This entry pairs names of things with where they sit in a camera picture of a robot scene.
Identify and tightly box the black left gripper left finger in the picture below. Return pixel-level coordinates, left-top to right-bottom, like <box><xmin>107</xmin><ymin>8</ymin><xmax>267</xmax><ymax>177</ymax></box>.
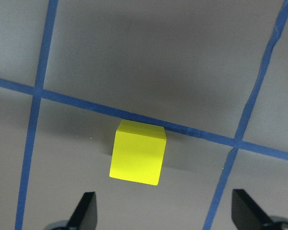
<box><xmin>66</xmin><ymin>192</ymin><xmax>97</xmax><ymax>230</ymax></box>

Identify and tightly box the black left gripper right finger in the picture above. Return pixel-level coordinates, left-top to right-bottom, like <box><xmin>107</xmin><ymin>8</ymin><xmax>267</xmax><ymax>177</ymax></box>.
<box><xmin>231</xmin><ymin>189</ymin><xmax>275</xmax><ymax>230</ymax></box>

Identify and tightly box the yellow wooden block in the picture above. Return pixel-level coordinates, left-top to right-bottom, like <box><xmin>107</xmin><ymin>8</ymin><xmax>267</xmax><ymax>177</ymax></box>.
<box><xmin>109</xmin><ymin>120</ymin><xmax>167</xmax><ymax>186</ymax></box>

